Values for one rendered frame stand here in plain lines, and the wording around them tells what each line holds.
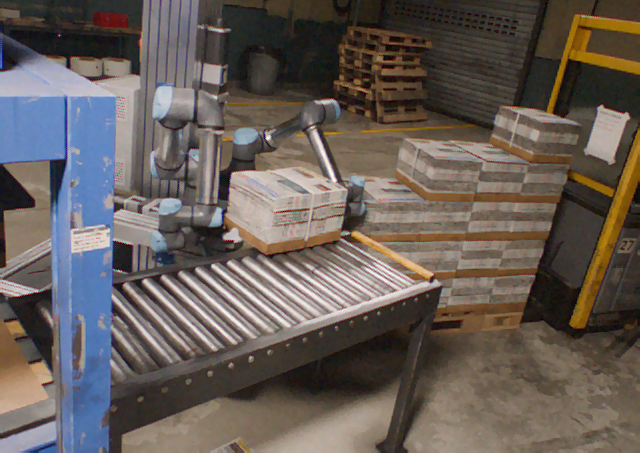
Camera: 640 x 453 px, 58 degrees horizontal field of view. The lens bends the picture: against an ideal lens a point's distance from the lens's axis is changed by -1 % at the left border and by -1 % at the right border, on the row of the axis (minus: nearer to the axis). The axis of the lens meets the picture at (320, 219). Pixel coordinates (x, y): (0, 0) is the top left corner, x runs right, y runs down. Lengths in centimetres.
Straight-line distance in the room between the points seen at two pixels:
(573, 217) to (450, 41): 730
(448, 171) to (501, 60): 745
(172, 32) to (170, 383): 154
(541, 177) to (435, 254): 73
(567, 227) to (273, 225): 241
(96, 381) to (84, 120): 48
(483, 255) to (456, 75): 767
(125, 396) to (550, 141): 257
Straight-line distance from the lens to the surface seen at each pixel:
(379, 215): 291
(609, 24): 383
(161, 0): 263
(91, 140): 94
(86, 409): 118
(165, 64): 262
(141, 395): 151
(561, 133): 339
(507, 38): 1034
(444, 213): 311
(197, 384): 159
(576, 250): 402
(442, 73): 1101
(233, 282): 198
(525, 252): 356
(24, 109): 90
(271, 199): 208
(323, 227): 230
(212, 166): 209
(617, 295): 406
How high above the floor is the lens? 174
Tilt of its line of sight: 21 degrees down
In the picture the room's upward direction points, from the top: 9 degrees clockwise
